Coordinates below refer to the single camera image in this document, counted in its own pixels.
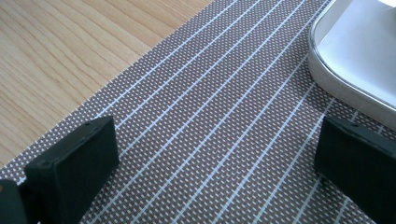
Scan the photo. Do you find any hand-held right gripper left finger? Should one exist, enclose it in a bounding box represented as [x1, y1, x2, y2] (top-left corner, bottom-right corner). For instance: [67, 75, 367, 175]
[23, 116, 120, 224]

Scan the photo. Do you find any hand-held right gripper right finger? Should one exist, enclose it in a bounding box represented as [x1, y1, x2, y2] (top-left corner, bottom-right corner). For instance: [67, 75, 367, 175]
[313, 116, 396, 224]

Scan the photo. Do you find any beige plate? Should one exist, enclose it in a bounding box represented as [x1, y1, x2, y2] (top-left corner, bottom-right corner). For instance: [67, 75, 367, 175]
[307, 0, 396, 132]

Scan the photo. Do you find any grey striped woven placemat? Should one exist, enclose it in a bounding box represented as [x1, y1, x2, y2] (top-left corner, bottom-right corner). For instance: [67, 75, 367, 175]
[0, 0, 396, 224]

